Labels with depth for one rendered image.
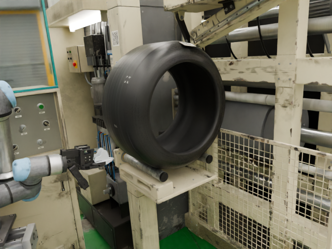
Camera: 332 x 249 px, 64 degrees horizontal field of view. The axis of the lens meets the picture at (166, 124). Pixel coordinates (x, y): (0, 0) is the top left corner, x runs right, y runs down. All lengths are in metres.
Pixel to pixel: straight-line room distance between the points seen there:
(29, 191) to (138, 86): 0.54
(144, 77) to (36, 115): 0.82
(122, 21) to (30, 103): 0.68
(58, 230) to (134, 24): 1.29
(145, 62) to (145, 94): 0.13
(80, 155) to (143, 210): 0.74
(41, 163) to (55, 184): 0.73
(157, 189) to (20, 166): 0.54
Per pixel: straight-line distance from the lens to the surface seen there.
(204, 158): 1.35
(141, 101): 1.03
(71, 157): 1.07
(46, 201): 1.77
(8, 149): 1.32
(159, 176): 1.18
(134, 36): 1.45
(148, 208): 1.70
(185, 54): 1.15
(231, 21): 1.39
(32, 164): 1.02
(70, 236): 1.93
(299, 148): 1.27
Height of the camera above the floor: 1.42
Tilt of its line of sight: 15 degrees down
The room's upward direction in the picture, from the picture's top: 4 degrees counter-clockwise
